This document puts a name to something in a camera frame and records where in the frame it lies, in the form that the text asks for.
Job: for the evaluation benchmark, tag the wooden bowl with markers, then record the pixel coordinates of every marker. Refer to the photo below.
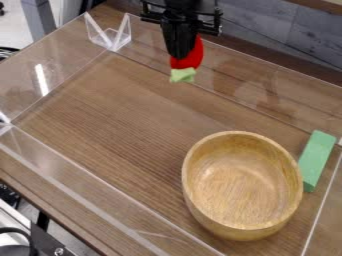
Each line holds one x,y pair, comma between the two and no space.
242,185

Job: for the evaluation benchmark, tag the clear acrylic corner bracket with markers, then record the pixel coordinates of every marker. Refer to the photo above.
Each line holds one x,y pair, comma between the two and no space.
110,38

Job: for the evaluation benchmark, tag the green rectangular block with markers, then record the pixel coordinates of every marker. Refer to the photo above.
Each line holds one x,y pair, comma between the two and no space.
314,158

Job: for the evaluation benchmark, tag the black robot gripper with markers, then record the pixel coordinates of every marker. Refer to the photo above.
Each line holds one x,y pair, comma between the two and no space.
199,14

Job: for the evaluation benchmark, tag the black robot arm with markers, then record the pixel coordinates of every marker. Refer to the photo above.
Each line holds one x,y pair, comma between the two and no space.
183,18

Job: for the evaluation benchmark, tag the red plush strawberry green leaf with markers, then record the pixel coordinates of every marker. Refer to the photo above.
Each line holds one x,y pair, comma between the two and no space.
183,68

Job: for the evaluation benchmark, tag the clear acrylic tray walls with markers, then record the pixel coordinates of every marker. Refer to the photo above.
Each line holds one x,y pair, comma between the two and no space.
96,129

